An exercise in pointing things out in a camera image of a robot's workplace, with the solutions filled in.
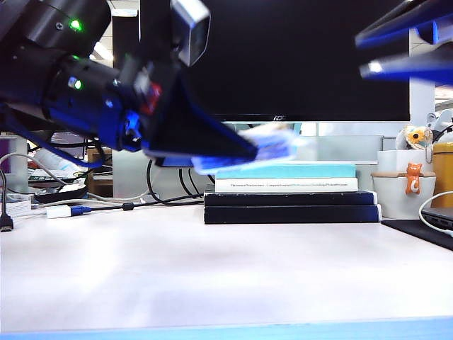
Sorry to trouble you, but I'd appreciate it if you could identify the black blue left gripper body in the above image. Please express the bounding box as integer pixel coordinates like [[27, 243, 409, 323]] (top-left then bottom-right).
[[95, 52, 183, 154]]

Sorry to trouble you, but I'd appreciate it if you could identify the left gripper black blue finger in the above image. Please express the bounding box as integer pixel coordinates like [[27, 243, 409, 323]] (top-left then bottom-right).
[[154, 156, 221, 176]]

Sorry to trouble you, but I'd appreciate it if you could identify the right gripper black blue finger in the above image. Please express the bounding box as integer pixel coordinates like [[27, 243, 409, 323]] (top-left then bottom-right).
[[355, 0, 453, 50], [358, 44, 453, 86]]

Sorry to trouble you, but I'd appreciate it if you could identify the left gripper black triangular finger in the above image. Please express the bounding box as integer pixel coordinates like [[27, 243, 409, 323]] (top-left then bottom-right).
[[143, 69, 260, 161]]

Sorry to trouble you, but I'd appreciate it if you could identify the white purple tissue packet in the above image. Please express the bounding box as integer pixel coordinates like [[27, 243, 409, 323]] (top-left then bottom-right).
[[190, 123, 314, 175]]

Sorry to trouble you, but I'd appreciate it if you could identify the white partition board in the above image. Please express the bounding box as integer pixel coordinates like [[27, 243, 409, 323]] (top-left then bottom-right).
[[409, 79, 436, 118]]

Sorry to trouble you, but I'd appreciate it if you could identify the white plastic gadget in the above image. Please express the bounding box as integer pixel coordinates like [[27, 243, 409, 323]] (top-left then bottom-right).
[[426, 108, 453, 142]]

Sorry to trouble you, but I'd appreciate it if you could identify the plush toy with sunflower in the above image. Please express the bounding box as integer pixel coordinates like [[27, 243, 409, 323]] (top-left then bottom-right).
[[394, 124, 435, 164]]

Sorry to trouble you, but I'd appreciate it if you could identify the brown wooden cabinet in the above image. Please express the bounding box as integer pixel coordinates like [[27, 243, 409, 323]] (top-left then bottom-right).
[[87, 148, 114, 198]]

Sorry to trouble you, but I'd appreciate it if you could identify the rolled paper with teal print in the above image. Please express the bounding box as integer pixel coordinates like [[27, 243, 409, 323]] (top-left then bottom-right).
[[34, 147, 84, 175]]

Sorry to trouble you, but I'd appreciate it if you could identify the white book with spine text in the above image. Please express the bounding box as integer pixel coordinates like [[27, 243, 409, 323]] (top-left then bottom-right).
[[214, 178, 359, 194]]

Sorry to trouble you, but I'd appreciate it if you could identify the yellow canister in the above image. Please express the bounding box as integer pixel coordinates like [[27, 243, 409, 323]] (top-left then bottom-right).
[[430, 141, 453, 209]]

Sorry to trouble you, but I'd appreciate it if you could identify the large black AOC monitor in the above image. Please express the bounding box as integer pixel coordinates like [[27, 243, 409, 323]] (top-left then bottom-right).
[[139, 0, 411, 123]]

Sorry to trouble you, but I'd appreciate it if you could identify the black round monitor base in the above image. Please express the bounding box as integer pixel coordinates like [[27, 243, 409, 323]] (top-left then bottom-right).
[[34, 183, 88, 204]]

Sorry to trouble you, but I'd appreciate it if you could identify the orange cat figurine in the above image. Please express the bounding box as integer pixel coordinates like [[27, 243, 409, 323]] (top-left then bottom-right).
[[404, 161, 423, 195]]

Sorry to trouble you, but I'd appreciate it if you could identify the thin black box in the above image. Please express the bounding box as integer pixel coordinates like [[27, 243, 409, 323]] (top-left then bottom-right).
[[204, 190, 378, 207]]

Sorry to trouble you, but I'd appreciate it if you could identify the light blue silver monitor stand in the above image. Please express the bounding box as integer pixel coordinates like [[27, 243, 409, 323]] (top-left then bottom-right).
[[226, 122, 379, 166]]

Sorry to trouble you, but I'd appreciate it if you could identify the thick black box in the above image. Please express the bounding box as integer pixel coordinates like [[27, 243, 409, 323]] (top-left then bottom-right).
[[204, 204, 382, 225]]

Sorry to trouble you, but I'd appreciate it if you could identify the white blue USB adapter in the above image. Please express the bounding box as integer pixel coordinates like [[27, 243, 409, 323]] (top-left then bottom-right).
[[45, 205, 73, 219]]

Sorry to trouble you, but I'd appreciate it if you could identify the teal book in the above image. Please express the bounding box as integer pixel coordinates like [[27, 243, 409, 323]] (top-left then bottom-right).
[[214, 163, 357, 180]]

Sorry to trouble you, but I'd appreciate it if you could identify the silver computer back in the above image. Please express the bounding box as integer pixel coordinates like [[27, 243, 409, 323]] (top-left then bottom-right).
[[0, 135, 28, 194]]

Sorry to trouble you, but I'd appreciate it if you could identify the white cup with orange cat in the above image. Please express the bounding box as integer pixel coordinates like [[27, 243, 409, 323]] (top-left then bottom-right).
[[370, 149, 437, 220]]

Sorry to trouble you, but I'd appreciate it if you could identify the grey laptop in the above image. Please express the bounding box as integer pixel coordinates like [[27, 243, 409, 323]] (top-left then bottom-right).
[[420, 207, 453, 231]]

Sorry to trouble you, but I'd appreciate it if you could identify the small white box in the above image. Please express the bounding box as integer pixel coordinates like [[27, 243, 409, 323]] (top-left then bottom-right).
[[0, 200, 33, 219]]

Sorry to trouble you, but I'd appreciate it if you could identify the black desk mat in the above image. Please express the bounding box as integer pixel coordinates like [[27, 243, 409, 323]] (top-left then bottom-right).
[[380, 219, 453, 252]]

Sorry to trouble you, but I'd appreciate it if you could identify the black looped cable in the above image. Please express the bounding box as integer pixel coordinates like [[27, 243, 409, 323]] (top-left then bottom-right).
[[146, 159, 206, 205], [178, 166, 206, 198]]

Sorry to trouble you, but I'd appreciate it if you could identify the black cable with ferrite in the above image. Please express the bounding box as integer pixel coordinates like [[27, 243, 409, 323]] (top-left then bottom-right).
[[88, 197, 206, 213]]

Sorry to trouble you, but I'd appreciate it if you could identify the grey white cable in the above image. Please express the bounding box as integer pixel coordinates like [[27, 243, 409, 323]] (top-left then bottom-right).
[[87, 187, 151, 203]]

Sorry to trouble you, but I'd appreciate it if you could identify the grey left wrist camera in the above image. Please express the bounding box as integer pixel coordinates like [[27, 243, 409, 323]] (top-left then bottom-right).
[[168, 0, 212, 67]]

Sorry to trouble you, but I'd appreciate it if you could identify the grey curved cable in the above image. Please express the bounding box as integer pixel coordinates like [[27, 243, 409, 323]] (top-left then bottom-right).
[[0, 152, 68, 186]]

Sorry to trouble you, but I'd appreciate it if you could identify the white laptop cable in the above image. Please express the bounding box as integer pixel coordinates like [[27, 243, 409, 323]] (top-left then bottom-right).
[[418, 191, 453, 239]]

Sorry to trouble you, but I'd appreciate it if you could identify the black HDMI plug with cable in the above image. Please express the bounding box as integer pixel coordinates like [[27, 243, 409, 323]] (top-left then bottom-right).
[[0, 169, 15, 233]]

